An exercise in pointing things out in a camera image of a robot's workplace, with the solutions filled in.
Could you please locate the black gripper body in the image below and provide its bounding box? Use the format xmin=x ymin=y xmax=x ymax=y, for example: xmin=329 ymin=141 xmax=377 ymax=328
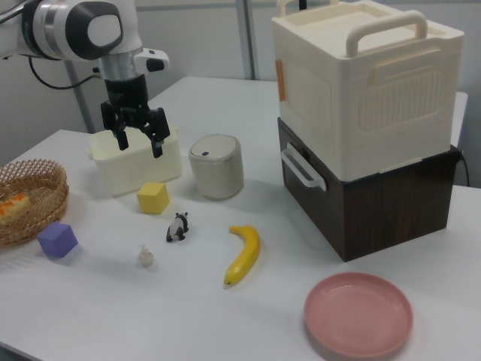
xmin=104 ymin=74 xmax=151 ymax=128

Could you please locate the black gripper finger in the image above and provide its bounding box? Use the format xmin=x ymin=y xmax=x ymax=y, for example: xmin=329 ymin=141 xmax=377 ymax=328
xmin=100 ymin=100 xmax=129 ymax=152
xmin=140 ymin=107 xmax=171 ymax=159

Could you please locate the orange glazed toy bread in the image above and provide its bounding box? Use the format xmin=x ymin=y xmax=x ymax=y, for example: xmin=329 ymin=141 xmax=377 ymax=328
xmin=0 ymin=194 xmax=31 ymax=226

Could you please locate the woven wicker basket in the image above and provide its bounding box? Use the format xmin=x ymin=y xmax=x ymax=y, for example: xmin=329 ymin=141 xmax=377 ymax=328
xmin=0 ymin=158 xmax=70 ymax=248

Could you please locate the white plastic storage bin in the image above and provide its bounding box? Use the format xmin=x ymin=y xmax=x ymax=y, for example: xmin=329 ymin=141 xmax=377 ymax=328
xmin=86 ymin=122 xmax=184 ymax=197

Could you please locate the yellow foam cube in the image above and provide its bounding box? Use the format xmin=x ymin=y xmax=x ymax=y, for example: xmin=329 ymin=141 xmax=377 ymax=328
xmin=136 ymin=181 xmax=171 ymax=216

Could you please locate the white desktop trash can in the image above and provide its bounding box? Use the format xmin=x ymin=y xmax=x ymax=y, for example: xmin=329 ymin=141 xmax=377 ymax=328
xmin=188 ymin=134 xmax=244 ymax=200

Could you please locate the panda toy figure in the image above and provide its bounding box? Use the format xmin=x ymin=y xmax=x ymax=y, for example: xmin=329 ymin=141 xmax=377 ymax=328
xmin=165 ymin=211 xmax=190 ymax=244

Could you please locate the small crumpled white paper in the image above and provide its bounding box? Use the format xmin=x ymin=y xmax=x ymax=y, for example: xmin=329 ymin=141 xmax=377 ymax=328
xmin=137 ymin=244 xmax=156 ymax=268

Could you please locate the purple foam cube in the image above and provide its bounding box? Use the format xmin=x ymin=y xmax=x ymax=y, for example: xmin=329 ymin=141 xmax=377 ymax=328
xmin=37 ymin=221 xmax=79 ymax=260

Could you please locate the yellow toy banana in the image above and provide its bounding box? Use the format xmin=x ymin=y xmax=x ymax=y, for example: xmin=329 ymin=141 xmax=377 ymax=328
xmin=224 ymin=224 xmax=261 ymax=290

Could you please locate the cream plastic storage cabinet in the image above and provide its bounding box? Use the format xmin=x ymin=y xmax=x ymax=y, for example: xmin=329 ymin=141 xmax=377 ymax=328
xmin=271 ymin=0 xmax=466 ymax=177

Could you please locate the dark brown wooden drawer box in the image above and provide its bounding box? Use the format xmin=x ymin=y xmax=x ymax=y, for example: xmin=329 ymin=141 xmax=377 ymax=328
xmin=277 ymin=117 xmax=462 ymax=263

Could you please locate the pink plastic plate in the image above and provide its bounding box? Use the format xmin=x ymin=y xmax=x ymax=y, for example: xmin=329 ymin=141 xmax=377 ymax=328
xmin=304 ymin=272 xmax=414 ymax=357

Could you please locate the grey metal partition post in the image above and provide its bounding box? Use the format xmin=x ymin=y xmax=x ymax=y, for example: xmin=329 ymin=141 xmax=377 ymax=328
xmin=235 ymin=0 xmax=261 ymax=80
xmin=66 ymin=59 xmax=94 ymax=133

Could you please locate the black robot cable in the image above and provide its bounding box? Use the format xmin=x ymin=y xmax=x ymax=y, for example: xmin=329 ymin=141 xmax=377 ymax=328
xmin=29 ymin=56 xmax=103 ymax=92

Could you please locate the black power cable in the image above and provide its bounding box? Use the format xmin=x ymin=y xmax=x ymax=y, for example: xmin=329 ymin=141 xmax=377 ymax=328
xmin=457 ymin=148 xmax=471 ymax=188

